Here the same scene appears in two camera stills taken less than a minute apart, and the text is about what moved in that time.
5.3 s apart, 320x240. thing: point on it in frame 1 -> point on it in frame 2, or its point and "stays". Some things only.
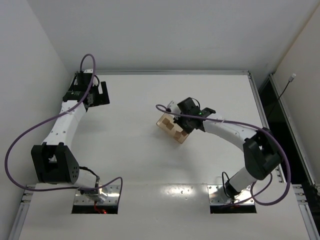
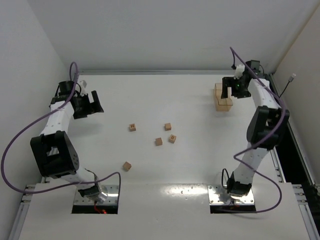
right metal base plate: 218,195 stays
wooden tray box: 166,123 -> 222,104
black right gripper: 182,122 -> 229,85
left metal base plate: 112,192 stays
